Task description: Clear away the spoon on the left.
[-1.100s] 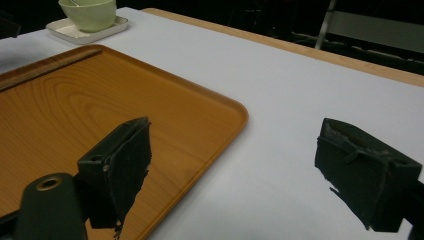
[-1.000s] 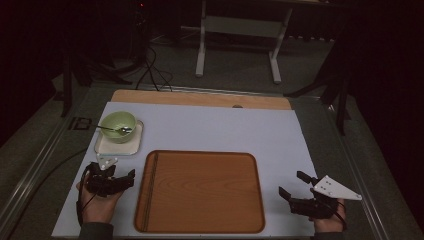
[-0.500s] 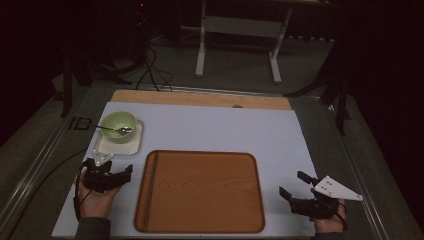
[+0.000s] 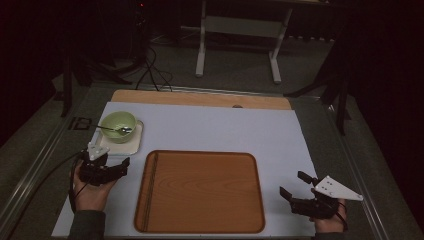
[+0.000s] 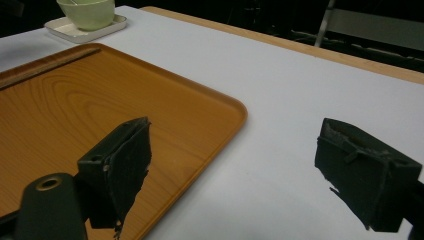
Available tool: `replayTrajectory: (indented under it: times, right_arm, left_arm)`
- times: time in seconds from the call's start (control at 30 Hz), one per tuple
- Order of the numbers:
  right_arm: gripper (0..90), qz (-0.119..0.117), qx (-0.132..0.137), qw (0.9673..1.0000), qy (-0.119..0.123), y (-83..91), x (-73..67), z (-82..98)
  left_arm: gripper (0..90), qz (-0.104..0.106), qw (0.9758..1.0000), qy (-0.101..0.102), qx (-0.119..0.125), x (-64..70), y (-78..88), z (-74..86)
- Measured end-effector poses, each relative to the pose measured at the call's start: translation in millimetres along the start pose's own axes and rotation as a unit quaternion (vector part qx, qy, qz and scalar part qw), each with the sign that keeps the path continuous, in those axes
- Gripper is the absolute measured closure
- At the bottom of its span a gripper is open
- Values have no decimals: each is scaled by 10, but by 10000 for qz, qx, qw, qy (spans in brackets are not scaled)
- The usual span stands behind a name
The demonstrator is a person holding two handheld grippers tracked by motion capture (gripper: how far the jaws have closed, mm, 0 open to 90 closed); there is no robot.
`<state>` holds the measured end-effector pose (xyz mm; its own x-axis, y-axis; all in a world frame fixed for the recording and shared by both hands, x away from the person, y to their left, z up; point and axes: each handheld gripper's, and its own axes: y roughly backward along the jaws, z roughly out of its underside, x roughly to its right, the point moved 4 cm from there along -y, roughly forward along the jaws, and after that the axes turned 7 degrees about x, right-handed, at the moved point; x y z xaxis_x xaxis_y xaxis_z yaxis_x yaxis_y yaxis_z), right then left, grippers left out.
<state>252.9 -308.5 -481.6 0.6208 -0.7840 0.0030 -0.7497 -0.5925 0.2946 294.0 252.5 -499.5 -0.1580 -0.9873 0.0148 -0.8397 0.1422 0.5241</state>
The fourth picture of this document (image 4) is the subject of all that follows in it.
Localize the black floor socket box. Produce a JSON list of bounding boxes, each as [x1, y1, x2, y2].
[[68, 116, 93, 131]]

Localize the metal spoon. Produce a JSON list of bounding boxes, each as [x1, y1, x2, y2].
[[96, 124, 134, 135]]

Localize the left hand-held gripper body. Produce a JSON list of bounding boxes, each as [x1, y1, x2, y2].
[[78, 142, 129, 187]]

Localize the black equipment tower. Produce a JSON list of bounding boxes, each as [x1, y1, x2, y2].
[[131, 0, 151, 64]]

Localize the person's left hand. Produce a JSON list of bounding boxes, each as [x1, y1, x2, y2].
[[71, 159, 118, 213]]

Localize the black tripod stand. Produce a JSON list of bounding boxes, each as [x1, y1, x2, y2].
[[59, 53, 134, 118], [284, 33, 353, 136]]

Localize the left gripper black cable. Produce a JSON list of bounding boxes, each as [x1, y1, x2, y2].
[[6, 150, 89, 240]]

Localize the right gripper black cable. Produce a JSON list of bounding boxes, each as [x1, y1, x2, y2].
[[334, 199, 350, 232]]

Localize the wooden tray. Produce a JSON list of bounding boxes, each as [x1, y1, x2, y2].
[[133, 149, 267, 234]]

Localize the pale table mat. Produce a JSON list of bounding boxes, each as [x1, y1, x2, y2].
[[51, 101, 318, 238]]

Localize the metal floor rail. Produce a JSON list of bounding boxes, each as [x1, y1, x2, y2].
[[146, 84, 321, 100], [324, 106, 391, 240], [0, 113, 74, 236]]

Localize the green bowl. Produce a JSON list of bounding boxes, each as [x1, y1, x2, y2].
[[99, 110, 138, 144]]

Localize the person's right hand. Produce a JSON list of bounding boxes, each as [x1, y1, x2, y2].
[[309, 199, 348, 234]]

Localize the black floor cables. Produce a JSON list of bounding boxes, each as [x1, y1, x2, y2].
[[134, 46, 174, 93]]

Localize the white metal stand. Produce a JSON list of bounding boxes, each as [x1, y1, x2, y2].
[[194, 0, 294, 84]]

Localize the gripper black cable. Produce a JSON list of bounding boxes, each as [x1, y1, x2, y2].
[[334, 199, 350, 232], [6, 150, 89, 240]]

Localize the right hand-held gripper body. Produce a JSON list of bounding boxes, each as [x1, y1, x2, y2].
[[290, 175, 365, 220]]

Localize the white square plate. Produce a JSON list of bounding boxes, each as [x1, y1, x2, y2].
[[94, 119, 145, 157]]

